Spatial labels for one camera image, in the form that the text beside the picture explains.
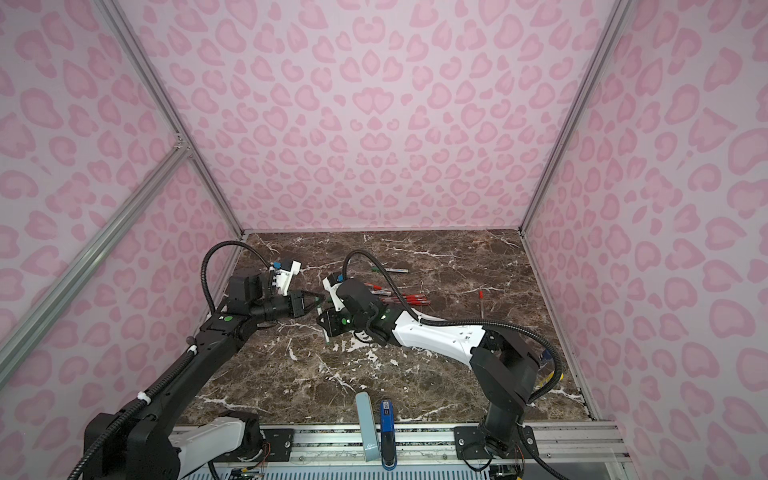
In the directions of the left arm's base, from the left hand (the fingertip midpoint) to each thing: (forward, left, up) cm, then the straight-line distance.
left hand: (323, 294), depth 77 cm
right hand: (-5, +1, -4) cm, 6 cm away
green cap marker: (+22, -12, -20) cm, 32 cm away
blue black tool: (-29, -16, -18) cm, 38 cm away
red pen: (+12, -48, -21) cm, 54 cm away
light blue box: (-27, -11, -18) cm, 34 cm away
